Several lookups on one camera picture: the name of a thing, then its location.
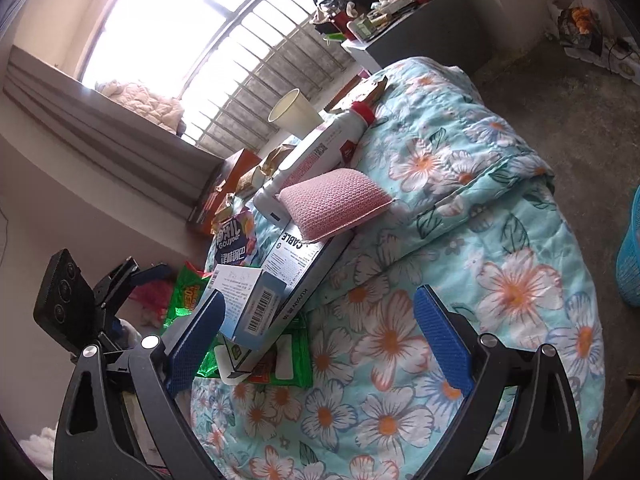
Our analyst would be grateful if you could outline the floral light blue blanket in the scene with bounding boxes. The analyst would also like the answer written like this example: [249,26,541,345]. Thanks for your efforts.
[190,57,631,480]

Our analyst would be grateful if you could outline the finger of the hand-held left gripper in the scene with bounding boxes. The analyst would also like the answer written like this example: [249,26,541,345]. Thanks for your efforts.
[119,263,174,307]
[96,256,139,309]

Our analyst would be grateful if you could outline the grey left curtain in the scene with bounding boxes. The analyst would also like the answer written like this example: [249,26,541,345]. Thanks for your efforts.
[0,45,226,216]

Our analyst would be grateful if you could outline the blue plastic basket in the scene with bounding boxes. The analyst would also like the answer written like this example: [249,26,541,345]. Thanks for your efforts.
[616,212,640,308]

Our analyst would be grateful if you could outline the brown crumpled wrapper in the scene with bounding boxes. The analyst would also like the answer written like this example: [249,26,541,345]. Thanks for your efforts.
[260,144,298,178]

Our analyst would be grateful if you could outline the white fleece blanket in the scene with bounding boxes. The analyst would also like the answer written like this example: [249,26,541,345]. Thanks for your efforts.
[20,427,56,466]

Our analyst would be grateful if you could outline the white paper cup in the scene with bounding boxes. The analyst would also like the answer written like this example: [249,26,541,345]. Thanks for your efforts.
[267,88,323,138]

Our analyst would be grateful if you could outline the green snack bag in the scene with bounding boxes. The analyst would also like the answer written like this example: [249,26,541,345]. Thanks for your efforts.
[165,260,315,390]

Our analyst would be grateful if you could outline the pink sponge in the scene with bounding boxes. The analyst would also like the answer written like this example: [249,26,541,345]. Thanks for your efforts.
[277,170,398,241]

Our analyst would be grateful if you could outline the metal window railing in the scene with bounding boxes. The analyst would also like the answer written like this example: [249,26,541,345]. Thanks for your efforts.
[180,0,371,151]

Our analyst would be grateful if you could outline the dark purple snack bag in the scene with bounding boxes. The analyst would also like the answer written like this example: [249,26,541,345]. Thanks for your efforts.
[210,207,263,268]

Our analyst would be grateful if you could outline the long white carton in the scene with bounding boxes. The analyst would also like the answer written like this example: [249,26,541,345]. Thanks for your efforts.
[220,225,357,386]

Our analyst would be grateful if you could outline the white and blue carton box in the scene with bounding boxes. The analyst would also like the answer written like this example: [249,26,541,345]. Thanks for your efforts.
[202,265,288,352]

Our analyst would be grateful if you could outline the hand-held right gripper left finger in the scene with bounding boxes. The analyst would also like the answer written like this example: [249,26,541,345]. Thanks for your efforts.
[52,290,226,480]

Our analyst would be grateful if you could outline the orange and black snack bag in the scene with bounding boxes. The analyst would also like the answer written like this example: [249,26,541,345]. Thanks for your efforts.
[557,6,603,48]

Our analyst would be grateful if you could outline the grey cabinet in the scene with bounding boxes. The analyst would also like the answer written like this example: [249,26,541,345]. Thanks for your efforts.
[342,0,503,73]

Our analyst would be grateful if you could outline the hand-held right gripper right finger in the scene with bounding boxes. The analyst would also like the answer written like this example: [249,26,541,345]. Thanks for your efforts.
[412,284,586,480]

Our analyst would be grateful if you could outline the orange cardboard box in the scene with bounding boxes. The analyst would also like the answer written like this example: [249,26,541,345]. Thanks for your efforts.
[186,149,263,236]

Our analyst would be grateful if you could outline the white quilted jacket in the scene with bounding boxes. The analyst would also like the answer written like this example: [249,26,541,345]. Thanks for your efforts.
[95,80,186,136]

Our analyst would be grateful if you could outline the white plastic bottle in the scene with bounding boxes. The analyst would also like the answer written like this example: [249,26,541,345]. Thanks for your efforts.
[252,101,377,223]

